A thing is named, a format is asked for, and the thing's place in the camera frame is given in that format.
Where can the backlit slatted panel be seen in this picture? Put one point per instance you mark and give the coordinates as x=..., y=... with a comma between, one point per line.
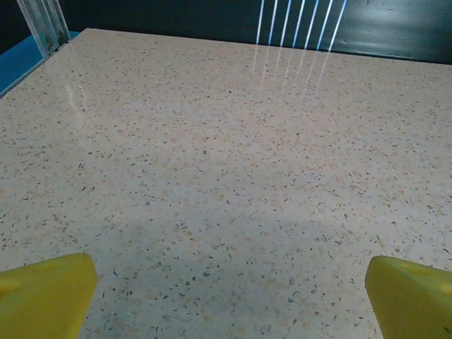
x=296, y=21

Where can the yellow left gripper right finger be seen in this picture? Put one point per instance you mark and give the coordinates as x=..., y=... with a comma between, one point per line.
x=413, y=303

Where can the blue panel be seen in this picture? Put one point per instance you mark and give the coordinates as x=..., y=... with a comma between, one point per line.
x=21, y=60

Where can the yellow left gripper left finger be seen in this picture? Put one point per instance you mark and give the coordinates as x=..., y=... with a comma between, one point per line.
x=42, y=300

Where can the aluminium frame post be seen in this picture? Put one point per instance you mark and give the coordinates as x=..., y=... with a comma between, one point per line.
x=44, y=24

